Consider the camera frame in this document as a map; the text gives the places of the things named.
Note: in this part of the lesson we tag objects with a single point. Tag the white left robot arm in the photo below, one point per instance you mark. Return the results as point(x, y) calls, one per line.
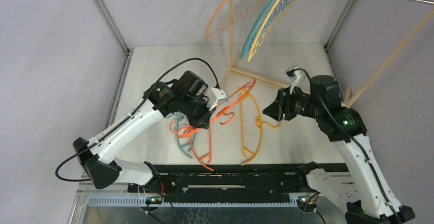
point(98, 155)

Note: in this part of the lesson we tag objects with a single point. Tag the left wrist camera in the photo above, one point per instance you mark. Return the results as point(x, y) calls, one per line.
point(215, 97)

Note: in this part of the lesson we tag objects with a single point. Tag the pale yellow wavy hanger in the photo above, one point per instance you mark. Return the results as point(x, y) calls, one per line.
point(263, 33)

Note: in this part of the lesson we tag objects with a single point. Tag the left circuit board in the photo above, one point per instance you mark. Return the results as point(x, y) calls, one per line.
point(154, 201)

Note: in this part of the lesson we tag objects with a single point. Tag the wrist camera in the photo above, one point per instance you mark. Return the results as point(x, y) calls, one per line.
point(296, 77)
point(215, 97)

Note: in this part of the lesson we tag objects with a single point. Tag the circuit board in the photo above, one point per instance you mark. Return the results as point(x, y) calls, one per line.
point(154, 201)
point(307, 206)

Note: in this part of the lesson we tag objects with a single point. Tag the yellow-orange plastic hanger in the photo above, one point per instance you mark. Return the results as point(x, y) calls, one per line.
point(259, 123)

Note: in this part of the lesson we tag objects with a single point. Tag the teal plastic hanger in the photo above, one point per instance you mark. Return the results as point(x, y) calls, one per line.
point(185, 148)

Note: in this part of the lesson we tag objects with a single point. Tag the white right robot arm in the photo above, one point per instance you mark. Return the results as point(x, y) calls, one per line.
point(373, 201)

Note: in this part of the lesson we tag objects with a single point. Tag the right circuit board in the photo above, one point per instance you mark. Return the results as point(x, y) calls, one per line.
point(307, 206)

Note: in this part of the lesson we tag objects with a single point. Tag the light blue wavy hanger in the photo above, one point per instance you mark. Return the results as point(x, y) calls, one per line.
point(260, 19)

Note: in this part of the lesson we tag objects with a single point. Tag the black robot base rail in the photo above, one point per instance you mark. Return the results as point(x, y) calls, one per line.
point(262, 184)

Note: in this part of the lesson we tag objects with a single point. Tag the orange plastic hanger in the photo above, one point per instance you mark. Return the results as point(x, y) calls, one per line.
point(201, 144)
point(244, 90)

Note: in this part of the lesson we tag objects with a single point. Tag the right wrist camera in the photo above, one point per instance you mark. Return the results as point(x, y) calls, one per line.
point(296, 77)

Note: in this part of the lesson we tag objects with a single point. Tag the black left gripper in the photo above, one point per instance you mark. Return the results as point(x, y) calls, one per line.
point(202, 121)

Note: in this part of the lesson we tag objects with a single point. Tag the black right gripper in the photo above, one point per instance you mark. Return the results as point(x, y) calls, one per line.
point(284, 104)

